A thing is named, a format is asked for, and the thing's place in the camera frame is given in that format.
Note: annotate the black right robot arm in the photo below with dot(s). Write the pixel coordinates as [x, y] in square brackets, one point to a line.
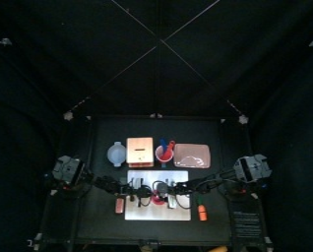
[248, 168]

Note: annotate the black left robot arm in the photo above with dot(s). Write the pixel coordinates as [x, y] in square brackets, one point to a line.
[68, 170]

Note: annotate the red dough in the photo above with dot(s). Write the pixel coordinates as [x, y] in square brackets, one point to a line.
[158, 201]

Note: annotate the wooden drawer box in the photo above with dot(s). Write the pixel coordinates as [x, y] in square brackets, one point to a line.
[139, 152]

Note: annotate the white translucent bowl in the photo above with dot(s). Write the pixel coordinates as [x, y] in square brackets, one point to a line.
[116, 154]

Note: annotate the pink rectangular block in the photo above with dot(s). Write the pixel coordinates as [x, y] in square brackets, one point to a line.
[119, 206]

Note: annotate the orange toy carrot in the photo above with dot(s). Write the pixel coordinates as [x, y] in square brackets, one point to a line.
[202, 212]

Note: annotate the red cup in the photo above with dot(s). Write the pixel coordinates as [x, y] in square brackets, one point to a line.
[164, 155]

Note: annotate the red utensil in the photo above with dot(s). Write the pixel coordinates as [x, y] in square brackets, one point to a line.
[170, 146]

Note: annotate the blue utensil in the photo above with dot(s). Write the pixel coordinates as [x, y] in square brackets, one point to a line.
[163, 145]

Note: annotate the yellow object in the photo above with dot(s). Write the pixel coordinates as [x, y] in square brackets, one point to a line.
[218, 249]

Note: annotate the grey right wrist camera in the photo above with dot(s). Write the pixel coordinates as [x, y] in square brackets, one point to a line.
[162, 188]

